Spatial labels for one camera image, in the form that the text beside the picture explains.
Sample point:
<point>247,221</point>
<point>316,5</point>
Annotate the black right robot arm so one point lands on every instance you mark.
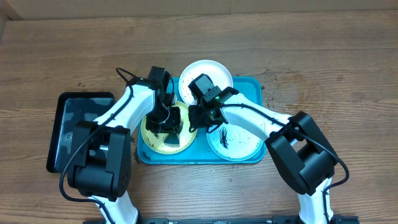
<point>301,153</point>

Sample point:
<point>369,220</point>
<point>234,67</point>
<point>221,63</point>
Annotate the white pink plate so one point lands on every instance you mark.
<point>218,73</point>

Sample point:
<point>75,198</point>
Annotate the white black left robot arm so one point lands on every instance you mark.
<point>100,166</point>

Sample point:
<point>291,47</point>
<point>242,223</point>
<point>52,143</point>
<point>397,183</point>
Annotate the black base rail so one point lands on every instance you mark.
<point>337,219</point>

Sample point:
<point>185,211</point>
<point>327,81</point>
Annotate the yellow plate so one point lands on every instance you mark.
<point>157,141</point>

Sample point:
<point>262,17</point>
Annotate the light blue plate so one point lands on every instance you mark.
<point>235,144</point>

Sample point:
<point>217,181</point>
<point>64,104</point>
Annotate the black water tray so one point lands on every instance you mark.
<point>73,107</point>

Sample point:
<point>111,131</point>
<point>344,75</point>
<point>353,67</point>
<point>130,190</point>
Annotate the blue serving tray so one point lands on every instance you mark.
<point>199,152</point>

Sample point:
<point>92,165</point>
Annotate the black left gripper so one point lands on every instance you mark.
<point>168,128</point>

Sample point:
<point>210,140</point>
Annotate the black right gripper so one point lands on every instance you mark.
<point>198,121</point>

